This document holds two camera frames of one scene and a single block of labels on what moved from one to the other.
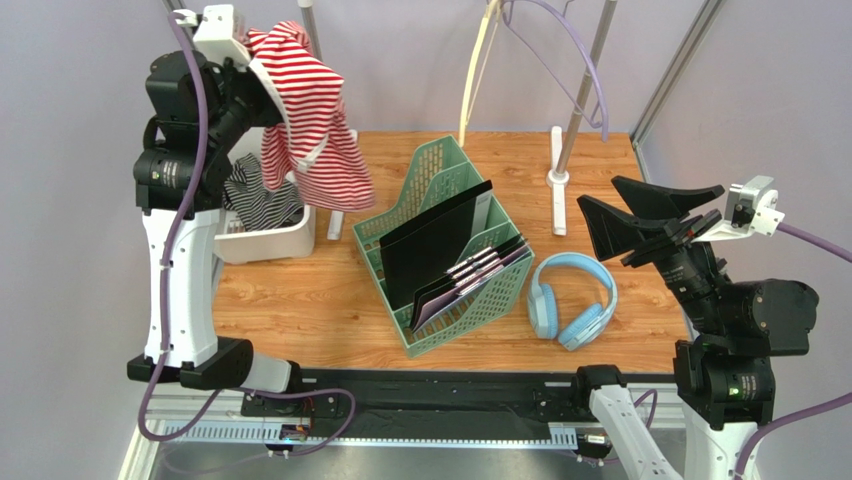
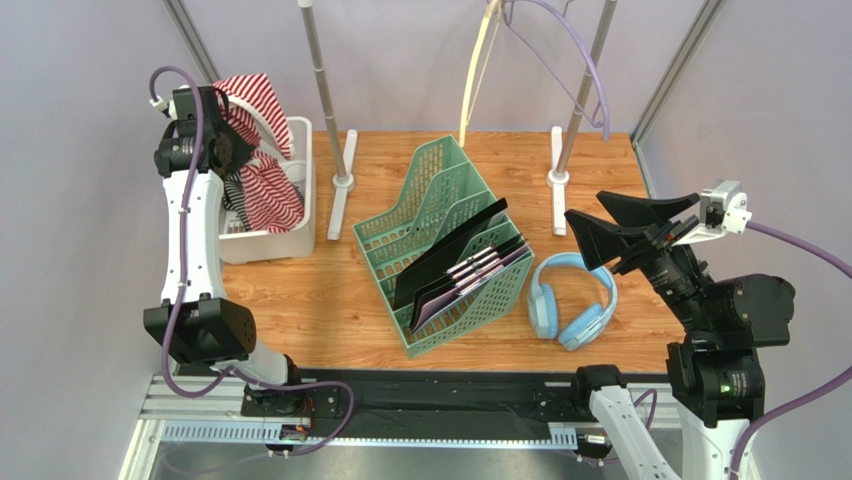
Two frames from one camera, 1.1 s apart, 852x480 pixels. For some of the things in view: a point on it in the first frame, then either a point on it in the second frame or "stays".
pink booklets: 474,270 stays
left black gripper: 270,113 -> 242,153
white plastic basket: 290,238 stays
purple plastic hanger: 506,15 stays
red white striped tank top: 313,147 -> 271,197
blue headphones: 588,326 stays
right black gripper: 668,237 -> 654,238
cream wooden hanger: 489,13 stays
